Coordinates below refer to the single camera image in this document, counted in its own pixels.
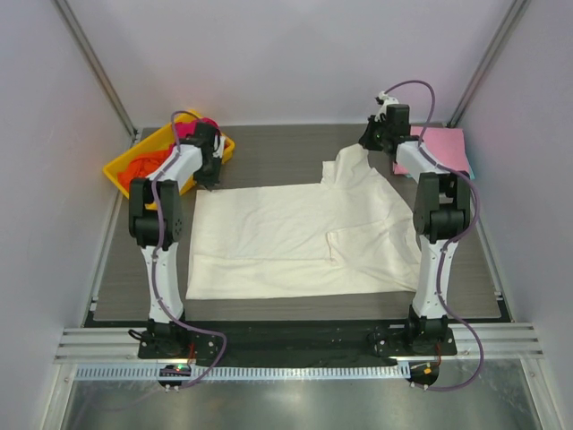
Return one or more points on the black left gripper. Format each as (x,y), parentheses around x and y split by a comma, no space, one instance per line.
(209,182)

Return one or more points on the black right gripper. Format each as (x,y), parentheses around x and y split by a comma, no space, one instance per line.
(365,141)

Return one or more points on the white t shirt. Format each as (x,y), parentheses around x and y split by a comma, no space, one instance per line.
(350,233)

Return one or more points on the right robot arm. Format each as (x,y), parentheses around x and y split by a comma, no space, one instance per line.
(441,215)

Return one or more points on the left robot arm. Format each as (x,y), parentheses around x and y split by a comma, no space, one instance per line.
(156,222)

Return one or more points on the magenta t shirt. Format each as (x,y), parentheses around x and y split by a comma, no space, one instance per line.
(184,131)

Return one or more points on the orange t shirt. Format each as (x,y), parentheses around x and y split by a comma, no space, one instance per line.
(142,166)

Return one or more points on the folded pink t shirt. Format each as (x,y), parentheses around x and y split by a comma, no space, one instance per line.
(444,146)

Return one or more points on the yellow plastic bin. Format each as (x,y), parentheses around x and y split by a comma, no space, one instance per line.
(162,139)

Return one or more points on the folded teal t shirt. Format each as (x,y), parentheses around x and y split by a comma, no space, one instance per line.
(472,172)

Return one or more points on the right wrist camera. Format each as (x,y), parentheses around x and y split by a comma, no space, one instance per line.
(394,112)

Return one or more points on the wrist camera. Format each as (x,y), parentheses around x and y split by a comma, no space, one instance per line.
(209,139)
(394,112)

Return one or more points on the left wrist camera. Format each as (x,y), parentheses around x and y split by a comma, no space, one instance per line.
(209,139)

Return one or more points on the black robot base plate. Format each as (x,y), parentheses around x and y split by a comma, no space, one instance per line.
(274,340)

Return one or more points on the right aluminium frame post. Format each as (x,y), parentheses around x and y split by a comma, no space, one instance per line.
(499,40)

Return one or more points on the aluminium frame post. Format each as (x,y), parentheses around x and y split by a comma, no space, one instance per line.
(82,41)
(499,40)

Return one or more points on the left aluminium frame post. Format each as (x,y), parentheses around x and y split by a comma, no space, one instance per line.
(82,41)

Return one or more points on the slotted white cable duct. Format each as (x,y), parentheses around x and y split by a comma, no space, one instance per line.
(178,373)

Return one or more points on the aluminium rail front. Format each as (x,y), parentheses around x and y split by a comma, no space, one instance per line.
(99,345)

